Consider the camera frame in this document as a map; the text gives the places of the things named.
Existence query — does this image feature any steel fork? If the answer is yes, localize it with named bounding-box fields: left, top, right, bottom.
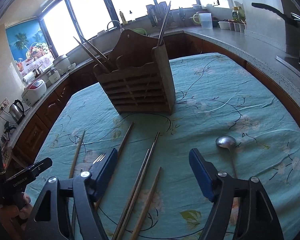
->
left=93, top=154, right=106, bottom=165

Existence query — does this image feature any dark wooden chopstick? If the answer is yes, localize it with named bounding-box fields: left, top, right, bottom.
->
left=73, top=36, right=111, bottom=74

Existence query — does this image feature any metal chopstick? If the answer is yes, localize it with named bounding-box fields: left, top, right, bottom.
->
left=159, top=0, right=172, bottom=47
left=156, top=1, right=171, bottom=48

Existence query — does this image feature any person's left hand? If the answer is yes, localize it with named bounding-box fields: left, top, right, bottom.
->
left=0, top=193, right=32, bottom=232

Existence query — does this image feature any wooden chopstick near fork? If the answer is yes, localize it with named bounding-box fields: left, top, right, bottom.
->
left=69, top=131, right=85, bottom=179

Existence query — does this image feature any steel electric kettle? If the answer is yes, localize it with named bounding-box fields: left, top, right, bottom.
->
left=9, top=99, right=25, bottom=125

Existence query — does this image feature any brown wooden chopstick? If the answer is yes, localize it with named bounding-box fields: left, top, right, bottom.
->
left=112, top=132, right=160, bottom=239

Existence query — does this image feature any steel spoon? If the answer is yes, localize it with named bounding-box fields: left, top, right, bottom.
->
left=215, top=135, right=239, bottom=179

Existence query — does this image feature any light wooden chopstick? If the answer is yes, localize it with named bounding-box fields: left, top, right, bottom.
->
left=130, top=167, right=161, bottom=240

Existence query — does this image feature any white pink rice cooker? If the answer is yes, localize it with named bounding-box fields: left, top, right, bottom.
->
left=21, top=79, right=46, bottom=107

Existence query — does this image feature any teal floral tablecloth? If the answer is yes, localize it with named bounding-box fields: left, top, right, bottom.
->
left=26, top=53, right=300, bottom=239

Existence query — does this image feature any white steamer pot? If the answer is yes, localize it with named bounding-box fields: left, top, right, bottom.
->
left=53, top=54, right=71, bottom=76

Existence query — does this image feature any tropical beach poster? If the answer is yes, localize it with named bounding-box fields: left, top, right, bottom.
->
left=6, top=20, right=54, bottom=77

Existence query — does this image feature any wooden utensil holder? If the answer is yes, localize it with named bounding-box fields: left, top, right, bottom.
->
left=93, top=29, right=175, bottom=114

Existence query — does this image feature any chrome sink faucet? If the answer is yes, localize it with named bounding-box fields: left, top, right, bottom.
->
left=107, top=20, right=124, bottom=33

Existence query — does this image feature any clear measuring jug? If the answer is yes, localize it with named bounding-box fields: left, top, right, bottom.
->
left=192, top=12, right=213, bottom=29

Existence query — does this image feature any yellow oil bottle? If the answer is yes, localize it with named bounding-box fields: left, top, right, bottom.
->
left=232, top=7, right=240, bottom=22

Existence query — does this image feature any green colander with vegetables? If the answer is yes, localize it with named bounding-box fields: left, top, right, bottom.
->
left=133, top=28, right=148, bottom=36

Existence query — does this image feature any knife block rack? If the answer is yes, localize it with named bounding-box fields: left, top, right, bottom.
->
left=146, top=1, right=167, bottom=27

